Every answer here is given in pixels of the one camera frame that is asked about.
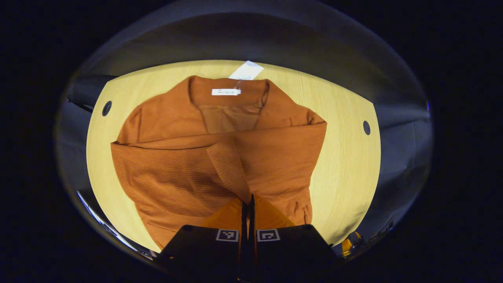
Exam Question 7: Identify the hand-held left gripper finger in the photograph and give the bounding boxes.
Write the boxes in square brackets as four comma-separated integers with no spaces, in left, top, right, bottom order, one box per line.
[249,193,343,283]
[156,197,250,283]

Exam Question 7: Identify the rust orange jacket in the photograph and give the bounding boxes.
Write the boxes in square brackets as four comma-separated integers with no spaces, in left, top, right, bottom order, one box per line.
[110,60,328,250]

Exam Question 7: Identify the black backdrop cloth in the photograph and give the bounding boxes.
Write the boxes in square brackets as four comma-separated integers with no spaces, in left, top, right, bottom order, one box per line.
[54,0,434,260]

